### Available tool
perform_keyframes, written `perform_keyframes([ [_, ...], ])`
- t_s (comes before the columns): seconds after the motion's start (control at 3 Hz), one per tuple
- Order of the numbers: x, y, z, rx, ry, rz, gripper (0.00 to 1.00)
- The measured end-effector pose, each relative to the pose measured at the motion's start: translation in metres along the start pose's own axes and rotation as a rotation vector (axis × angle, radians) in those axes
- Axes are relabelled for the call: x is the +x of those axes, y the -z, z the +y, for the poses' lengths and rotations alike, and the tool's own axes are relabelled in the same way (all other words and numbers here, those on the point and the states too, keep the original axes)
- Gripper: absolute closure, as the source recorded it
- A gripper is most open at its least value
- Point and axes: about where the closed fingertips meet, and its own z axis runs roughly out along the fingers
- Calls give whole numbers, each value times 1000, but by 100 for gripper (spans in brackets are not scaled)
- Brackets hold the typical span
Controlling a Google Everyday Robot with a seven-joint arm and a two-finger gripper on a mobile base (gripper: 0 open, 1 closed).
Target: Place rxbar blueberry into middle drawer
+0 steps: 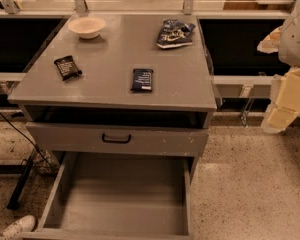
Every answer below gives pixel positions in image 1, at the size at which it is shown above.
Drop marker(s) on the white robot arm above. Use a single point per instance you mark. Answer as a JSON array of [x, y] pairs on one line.
[[289, 45]]

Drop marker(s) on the black metal leg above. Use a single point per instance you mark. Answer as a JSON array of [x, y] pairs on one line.
[[13, 203]]

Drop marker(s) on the closed grey upper drawer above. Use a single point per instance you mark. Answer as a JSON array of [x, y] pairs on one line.
[[145, 140]]

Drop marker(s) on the black snack bar wrapper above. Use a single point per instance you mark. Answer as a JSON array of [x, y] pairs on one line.
[[67, 68]]

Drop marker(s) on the dark blue rxbar wrapper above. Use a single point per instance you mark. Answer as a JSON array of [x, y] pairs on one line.
[[142, 80]]

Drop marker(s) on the blue chip bag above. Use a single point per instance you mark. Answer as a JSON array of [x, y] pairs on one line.
[[175, 33]]

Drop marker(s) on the white shoe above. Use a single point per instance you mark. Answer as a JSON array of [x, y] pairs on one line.
[[14, 230]]

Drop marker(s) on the open grey lower drawer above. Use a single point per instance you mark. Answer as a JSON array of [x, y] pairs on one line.
[[117, 197]]

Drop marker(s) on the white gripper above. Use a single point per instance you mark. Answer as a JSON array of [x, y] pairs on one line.
[[296, 40]]

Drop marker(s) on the white bowl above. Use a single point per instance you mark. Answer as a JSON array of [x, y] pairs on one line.
[[87, 27]]

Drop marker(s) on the grey drawer cabinet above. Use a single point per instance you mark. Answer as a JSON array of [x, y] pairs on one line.
[[181, 96]]

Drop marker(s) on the black drawer handle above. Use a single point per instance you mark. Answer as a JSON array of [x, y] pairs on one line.
[[116, 140]]

